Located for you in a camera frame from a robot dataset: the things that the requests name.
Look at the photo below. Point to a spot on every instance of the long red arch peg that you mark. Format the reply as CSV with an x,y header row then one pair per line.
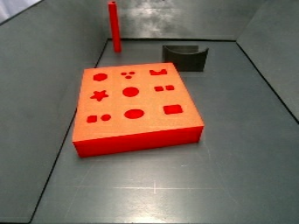
x,y
114,24

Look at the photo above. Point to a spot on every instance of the orange shape sorter board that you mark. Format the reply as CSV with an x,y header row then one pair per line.
x,y
134,108

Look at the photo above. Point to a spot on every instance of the black curved holder bracket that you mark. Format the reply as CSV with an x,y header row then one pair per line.
x,y
187,57

